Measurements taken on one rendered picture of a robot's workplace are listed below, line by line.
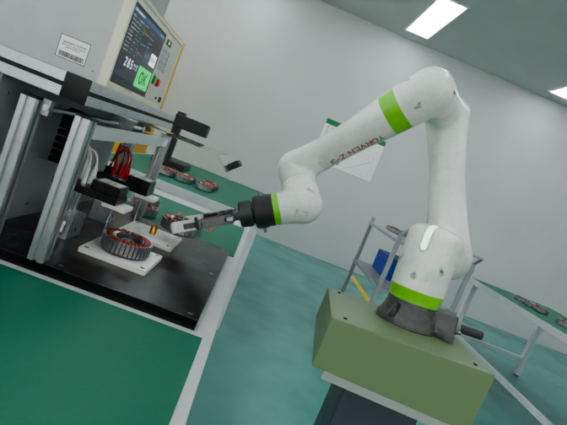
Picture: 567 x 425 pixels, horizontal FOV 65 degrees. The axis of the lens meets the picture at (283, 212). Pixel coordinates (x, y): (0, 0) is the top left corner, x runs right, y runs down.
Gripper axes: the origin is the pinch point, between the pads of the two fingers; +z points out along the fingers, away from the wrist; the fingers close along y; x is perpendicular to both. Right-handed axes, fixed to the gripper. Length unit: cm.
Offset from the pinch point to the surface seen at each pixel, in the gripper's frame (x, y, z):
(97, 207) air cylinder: 8.6, -3.9, 21.1
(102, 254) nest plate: -0.5, -31.3, 11.0
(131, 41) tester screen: 43, -28, -3
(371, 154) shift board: 3, 508, -165
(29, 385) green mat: -9, -75, 5
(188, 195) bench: 3, 133, 24
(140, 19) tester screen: 47, -27, -5
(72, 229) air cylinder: 5.4, -26.1, 18.7
